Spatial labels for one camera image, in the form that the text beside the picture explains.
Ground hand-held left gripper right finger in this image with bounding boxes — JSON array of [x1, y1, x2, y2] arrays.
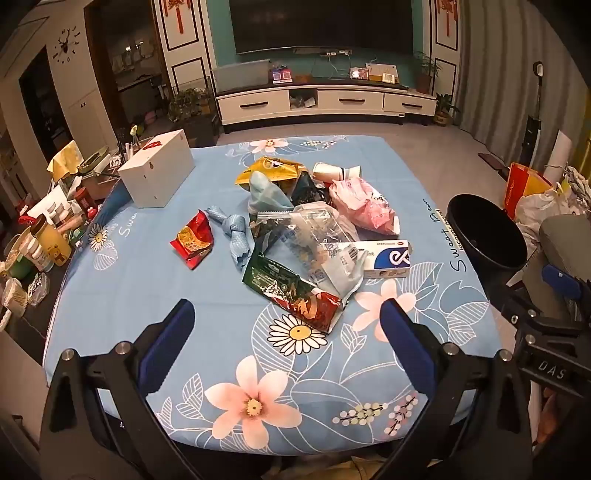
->
[[374, 298, 536, 480]]

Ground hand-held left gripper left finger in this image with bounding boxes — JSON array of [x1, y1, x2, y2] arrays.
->
[[39, 299, 197, 480]]

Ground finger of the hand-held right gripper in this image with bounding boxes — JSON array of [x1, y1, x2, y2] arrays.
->
[[492, 281, 546, 333], [540, 263, 591, 317]]

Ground black bucket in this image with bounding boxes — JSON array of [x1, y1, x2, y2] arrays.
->
[[445, 194, 528, 296]]

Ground white blue toothpaste box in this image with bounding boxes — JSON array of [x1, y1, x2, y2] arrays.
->
[[355, 240, 411, 279]]

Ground green red snack packet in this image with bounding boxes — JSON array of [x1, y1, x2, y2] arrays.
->
[[242, 254, 345, 335]]

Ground clear plastic bag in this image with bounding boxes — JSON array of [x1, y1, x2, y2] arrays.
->
[[252, 205, 368, 305]]

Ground pink plastic bag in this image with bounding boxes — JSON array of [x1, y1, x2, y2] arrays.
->
[[329, 178, 400, 236]]

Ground light blue nonwoven bag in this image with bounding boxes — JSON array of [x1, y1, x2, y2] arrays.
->
[[248, 171, 294, 215]]

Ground dark teal snack packet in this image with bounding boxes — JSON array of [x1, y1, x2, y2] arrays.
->
[[291, 172, 331, 206]]

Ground striped white paper cup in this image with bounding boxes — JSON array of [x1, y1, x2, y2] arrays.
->
[[313, 161, 361, 183]]

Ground yellow snack packet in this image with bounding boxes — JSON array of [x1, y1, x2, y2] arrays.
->
[[235, 157, 303, 195]]

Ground grey sofa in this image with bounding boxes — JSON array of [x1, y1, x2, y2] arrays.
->
[[522, 215, 591, 319]]

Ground blue floral tablecloth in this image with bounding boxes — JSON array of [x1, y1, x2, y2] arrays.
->
[[42, 135, 504, 457]]

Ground white plastic bag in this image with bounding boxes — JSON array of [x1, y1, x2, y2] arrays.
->
[[515, 185, 566, 241]]

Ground pile of light clothes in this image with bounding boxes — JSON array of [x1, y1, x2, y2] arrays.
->
[[561, 166, 591, 217]]

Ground red yellow shopping bag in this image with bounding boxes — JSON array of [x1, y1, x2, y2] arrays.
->
[[503, 162, 552, 217]]

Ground white paper roll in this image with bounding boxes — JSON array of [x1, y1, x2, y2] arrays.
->
[[547, 130, 573, 178]]

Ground dark red floor mat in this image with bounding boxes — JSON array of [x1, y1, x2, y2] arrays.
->
[[478, 152, 509, 171]]

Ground yellow jar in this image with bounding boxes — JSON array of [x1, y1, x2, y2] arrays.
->
[[34, 222, 73, 267]]

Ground black upright vacuum cleaner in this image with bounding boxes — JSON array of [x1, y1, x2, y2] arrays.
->
[[517, 61, 544, 169]]

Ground cotton swab box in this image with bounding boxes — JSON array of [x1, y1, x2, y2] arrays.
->
[[1, 279, 28, 319]]

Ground small potted plant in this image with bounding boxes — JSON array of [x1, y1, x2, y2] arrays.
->
[[433, 95, 462, 127]]

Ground potted plant by door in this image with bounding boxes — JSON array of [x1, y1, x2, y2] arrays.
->
[[173, 115, 221, 148]]

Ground grey curtain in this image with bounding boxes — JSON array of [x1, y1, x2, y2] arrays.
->
[[455, 0, 591, 158]]

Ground cluster of potted plants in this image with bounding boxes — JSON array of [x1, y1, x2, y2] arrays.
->
[[167, 88, 218, 123]]

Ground tall potted plant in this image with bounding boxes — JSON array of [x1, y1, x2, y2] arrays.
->
[[413, 51, 441, 95]]

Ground white television cabinet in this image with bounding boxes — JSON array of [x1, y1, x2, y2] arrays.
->
[[216, 83, 437, 127]]

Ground white yellow desk calendar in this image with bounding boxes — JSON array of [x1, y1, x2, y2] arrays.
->
[[367, 63, 399, 85]]

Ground grey rectangular panel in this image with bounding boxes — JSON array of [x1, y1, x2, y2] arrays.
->
[[211, 60, 271, 90]]

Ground large black television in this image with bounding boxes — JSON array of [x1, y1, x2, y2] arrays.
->
[[229, 0, 414, 56]]

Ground red knot wall ornament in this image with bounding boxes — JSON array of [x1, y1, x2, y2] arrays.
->
[[161, 0, 192, 35], [438, 0, 460, 38]]

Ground black wall clock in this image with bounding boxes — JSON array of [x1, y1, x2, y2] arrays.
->
[[46, 28, 81, 63]]

